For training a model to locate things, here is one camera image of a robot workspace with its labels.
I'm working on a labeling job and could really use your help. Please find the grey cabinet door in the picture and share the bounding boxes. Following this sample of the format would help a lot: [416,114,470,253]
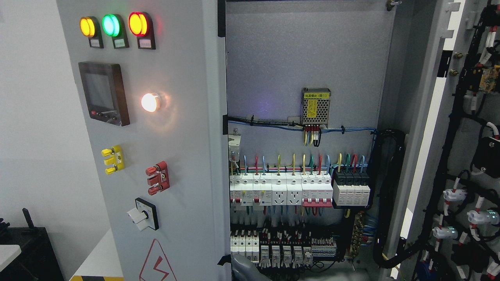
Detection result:
[57,0,231,281]
[370,0,499,281]

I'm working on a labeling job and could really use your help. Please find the metal mesh power supply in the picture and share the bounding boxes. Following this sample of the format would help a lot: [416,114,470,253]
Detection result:
[301,87,332,127]

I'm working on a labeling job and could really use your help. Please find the white socket breaker row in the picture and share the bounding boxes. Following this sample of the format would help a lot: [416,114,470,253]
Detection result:
[230,171,333,210]

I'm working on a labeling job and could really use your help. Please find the red terminal connector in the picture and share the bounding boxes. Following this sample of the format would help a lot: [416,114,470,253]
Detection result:
[145,161,170,196]

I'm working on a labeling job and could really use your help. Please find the white glowing indicator light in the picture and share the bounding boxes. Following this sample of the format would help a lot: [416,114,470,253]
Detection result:
[141,93,161,112]

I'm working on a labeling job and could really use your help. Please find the relay terminal row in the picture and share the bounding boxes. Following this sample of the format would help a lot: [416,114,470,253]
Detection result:
[230,221,338,269]

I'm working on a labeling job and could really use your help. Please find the black white surge protector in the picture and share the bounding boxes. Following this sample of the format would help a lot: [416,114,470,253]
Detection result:
[332,171,371,208]

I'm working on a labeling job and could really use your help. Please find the yellow terminal connector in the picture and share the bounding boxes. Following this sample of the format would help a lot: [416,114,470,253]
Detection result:
[101,145,124,175]

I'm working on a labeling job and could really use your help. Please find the black digital power meter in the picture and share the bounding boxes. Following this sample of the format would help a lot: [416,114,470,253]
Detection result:
[78,62,130,126]

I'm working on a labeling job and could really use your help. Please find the red electric hazard sign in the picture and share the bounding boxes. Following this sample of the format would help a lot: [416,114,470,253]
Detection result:
[139,239,177,281]

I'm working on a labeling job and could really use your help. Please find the red indicator light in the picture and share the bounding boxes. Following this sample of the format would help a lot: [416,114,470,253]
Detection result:
[128,11,156,50]

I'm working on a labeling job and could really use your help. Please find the green indicator light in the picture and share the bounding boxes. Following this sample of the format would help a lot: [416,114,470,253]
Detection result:
[102,14,129,49]

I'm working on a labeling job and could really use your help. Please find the yellow indicator light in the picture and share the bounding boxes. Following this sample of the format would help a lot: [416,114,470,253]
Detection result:
[80,16,104,48]

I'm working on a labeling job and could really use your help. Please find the black box at left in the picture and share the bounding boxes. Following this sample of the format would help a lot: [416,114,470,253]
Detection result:
[0,208,64,281]

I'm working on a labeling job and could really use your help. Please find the white rotary selector switch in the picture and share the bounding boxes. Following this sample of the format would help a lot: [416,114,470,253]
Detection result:
[127,197,159,231]

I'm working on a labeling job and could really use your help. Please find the black cable conduit loop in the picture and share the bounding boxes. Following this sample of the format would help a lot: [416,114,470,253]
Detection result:
[368,129,405,269]

